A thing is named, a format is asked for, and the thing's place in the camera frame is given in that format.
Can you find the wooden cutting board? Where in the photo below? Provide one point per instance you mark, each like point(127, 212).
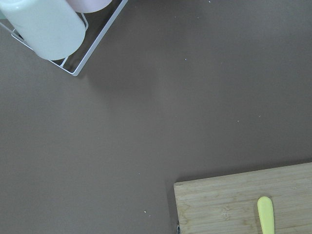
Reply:
point(228, 204)

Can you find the pink cup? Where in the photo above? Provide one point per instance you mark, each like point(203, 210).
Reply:
point(88, 6)

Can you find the yellow plastic knife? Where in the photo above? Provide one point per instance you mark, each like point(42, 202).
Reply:
point(266, 215)

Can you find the mint green cup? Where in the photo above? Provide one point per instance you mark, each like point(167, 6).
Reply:
point(50, 27)

